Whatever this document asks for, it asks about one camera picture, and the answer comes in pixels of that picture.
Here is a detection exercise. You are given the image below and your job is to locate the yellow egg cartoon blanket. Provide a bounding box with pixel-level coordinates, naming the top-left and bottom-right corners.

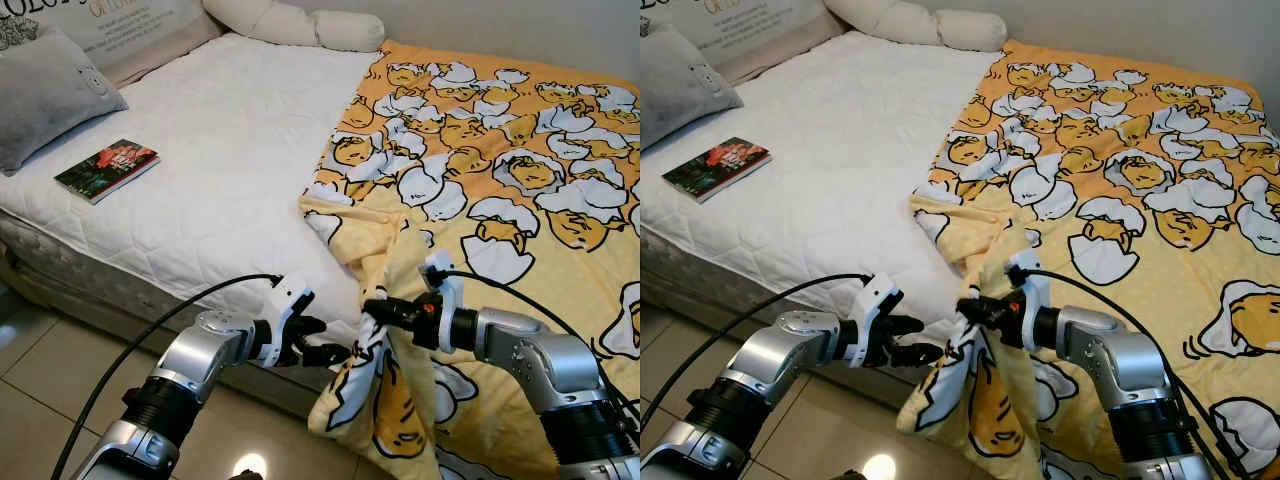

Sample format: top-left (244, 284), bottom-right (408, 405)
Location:
top-left (894, 37), bottom-right (1280, 480)
top-left (297, 39), bottom-right (641, 480)

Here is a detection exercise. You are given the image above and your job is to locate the dark red cover book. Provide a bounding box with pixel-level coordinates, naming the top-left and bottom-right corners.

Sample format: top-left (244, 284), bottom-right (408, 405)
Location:
top-left (53, 137), bottom-right (162, 206)
top-left (661, 135), bottom-right (774, 205)

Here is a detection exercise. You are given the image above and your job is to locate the grey plush pillow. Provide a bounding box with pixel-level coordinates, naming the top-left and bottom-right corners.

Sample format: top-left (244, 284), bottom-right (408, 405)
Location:
top-left (640, 21), bottom-right (745, 151)
top-left (0, 24), bottom-right (130, 177)

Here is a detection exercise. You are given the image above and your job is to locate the grey bed base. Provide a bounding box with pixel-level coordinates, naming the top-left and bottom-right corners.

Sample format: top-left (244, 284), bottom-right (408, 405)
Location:
top-left (0, 214), bottom-right (348, 423)
top-left (640, 214), bottom-right (943, 413)

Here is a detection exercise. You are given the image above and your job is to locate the white quilted mattress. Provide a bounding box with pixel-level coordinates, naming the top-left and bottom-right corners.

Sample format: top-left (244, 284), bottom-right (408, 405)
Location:
top-left (640, 29), bottom-right (1008, 338)
top-left (0, 32), bottom-right (393, 338)

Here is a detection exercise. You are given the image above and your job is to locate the long cream bolster pillow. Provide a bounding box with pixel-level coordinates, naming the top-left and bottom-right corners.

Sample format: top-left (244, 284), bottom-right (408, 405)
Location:
top-left (824, 0), bottom-right (1009, 54)
top-left (201, 0), bottom-right (387, 54)

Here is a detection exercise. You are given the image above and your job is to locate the grey printed headboard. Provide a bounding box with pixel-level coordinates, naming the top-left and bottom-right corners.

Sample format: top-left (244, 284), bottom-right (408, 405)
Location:
top-left (0, 0), bottom-right (218, 63)
top-left (640, 0), bottom-right (833, 58)

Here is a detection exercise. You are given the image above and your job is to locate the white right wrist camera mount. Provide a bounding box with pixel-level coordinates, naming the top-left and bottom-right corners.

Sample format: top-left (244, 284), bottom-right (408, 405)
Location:
top-left (1004, 249), bottom-right (1052, 347)
top-left (417, 249), bottom-right (467, 350)

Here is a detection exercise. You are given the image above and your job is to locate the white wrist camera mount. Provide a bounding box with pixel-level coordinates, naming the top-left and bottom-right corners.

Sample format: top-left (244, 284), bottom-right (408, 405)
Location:
top-left (261, 277), bottom-right (317, 367)
top-left (1004, 249), bottom-right (1052, 347)
top-left (417, 249), bottom-right (467, 350)
top-left (849, 276), bottom-right (905, 364)

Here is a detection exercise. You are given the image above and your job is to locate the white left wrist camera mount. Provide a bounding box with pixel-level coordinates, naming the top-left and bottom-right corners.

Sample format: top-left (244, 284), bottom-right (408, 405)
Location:
top-left (849, 276), bottom-right (905, 364)
top-left (261, 277), bottom-right (317, 367)

